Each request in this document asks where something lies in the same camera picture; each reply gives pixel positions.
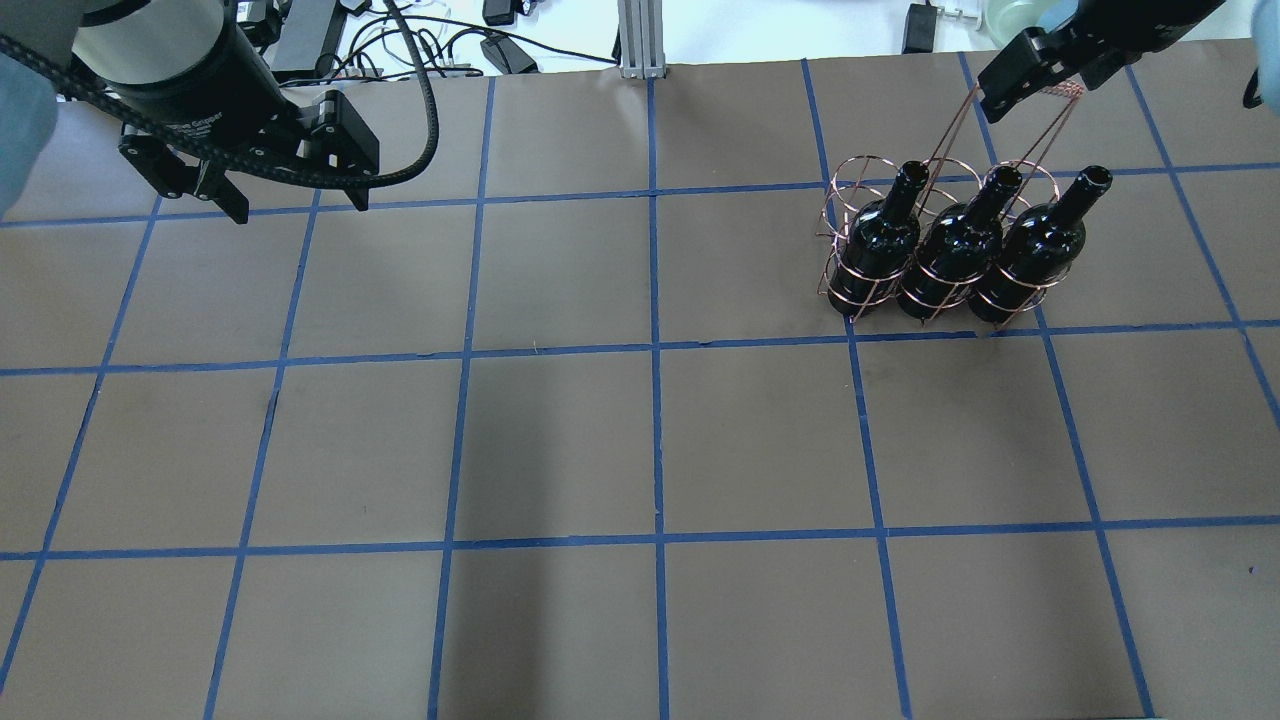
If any black bottle in basket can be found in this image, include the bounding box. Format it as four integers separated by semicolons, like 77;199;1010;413
966;165;1114;328
827;160;931;320

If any black bottle in basket front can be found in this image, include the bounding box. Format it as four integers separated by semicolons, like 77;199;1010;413
966;165;1114;328

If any black power brick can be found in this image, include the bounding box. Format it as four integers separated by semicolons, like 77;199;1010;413
269;1;346;82

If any black power adapter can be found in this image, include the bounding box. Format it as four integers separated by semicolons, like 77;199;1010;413
901;1;940;55

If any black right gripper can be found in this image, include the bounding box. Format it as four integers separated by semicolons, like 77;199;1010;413
977;1;1224;124

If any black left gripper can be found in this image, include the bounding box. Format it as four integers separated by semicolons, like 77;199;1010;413
76;20;380;225

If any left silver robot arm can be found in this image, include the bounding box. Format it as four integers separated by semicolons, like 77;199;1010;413
3;1;379;224

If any aluminium frame post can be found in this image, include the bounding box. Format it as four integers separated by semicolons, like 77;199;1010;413
617;0;668;79

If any copper wire wine basket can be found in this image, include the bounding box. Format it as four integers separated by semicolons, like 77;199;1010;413
819;81;1112;329

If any black bottle in basket rear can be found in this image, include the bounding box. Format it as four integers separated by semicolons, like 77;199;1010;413
827;160;931;320

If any black wine bottle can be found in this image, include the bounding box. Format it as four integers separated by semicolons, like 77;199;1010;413
896;164;1024;325

